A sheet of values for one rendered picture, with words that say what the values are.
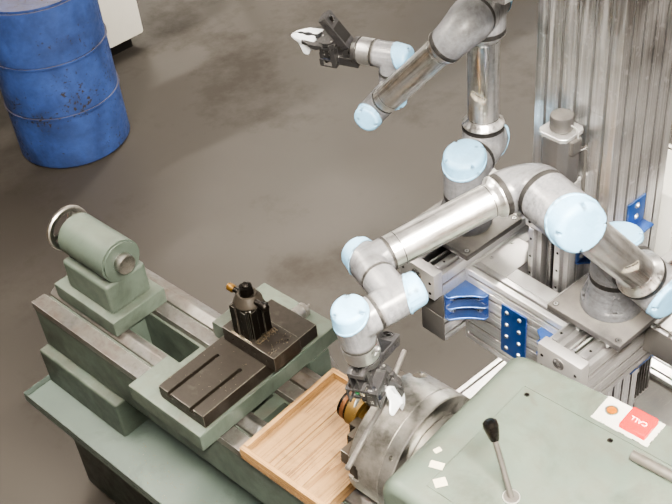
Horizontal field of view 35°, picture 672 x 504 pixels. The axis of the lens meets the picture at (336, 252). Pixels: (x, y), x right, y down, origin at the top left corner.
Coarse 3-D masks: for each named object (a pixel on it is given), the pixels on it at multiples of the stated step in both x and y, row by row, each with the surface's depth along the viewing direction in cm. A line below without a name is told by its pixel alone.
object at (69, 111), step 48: (0, 0) 494; (48, 0) 489; (96, 0) 512; (0, 48) 498; (48, 48) 496; (96, 48) 513; (48, 96) 511; (96, 96) 524; (48, 144) 529; (96, 144) 536
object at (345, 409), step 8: (344, 400) 252; (352, 400) 251; (360, 400) 251; (344, 408) 252; (352, 408) 250; (360, 408) 249; (368, 408) 250; (344, 416) 252; (352, 416) 250; (360, 416) 250
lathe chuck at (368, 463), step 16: (416, 384) 238; (432, 384) 240; (416, 400) 234; (368, 416) 235; (384, 416) 233; (400, 416) 232; (384, 432) 232; (352, 448) 236; (368, 448) 233; (384, 448) 231; (368, 464) 233; (352, 480) 240; (368, 480) 235; (368, 496) 242
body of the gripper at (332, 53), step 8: (320, 40) 292; (328, 40) 291; (328, 48) 291; (336, 48) 292; (352, 48) 288; (320, 56) 296; (328, 56) 295; (336, 56) 293; (344, 56) 294; (352, 56) 289; (320, 64) 297; (336, 64) 295; (344, 64) 295; (352, 64) 294
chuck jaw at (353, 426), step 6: (354, 420) 249; (360, 420) 249; (354, 426) 247; (354, 432) 246; (348, 438) 246; (348, 444) 243; (342, 450) 241; (348, 450) 241; (342, 456) 242; (348, 456) 240; (354, 468) 238; (354, 474) 239
